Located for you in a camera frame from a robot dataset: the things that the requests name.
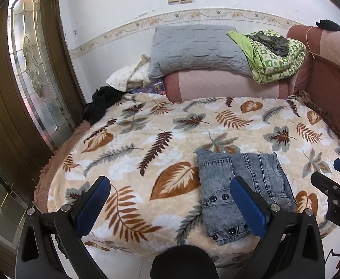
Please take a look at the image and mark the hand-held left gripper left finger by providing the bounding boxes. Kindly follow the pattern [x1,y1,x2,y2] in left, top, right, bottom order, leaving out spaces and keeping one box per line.
[15,176,111,279]

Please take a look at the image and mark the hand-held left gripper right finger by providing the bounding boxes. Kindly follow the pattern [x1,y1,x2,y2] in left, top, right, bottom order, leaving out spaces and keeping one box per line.
[229,176,326,279]

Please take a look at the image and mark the grey-blue denim pants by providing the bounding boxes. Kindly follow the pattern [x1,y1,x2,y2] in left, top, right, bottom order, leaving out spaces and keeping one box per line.
[195,149,298,240]

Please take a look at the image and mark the leaf printed blanket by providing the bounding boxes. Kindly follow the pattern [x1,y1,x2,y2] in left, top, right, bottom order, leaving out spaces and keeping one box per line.
[46,94,340,268]

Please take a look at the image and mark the frosted glass side panel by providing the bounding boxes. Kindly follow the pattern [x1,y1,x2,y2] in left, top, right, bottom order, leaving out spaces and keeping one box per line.
[0,148,41,246]

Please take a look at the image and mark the black crumpled cloth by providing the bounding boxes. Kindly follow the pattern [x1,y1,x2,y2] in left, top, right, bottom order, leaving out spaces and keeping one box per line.
[81,86,128,125]

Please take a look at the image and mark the pink bolster cushion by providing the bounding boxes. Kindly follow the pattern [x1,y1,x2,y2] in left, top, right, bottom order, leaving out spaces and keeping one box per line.
[162,70,295,103]

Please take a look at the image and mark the white crumpled cloth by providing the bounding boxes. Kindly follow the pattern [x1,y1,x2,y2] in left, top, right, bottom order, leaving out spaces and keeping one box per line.
[106,54,153,92]

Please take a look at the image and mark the colourful plastic packet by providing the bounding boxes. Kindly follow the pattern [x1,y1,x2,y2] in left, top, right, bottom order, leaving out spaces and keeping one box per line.
[131,80,167,95]

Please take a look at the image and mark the green patterned quilt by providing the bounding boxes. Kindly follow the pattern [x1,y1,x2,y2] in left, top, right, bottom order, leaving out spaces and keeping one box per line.
[226,29,308,84]

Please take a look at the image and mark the wooden door with glass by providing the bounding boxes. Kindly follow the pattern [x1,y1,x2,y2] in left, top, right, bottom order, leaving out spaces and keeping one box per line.
[0,0,87,163]

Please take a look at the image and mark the dark olive cloth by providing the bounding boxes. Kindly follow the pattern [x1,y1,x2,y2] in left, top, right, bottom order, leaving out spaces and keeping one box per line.
[246,31,290,57]

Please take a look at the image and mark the small black cloth item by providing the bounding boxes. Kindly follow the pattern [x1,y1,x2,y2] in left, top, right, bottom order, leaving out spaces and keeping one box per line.
[317,19,340,32]

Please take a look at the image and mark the grey quilted pillow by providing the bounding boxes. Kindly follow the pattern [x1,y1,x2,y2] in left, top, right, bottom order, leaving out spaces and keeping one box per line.
[148,25,253,79]

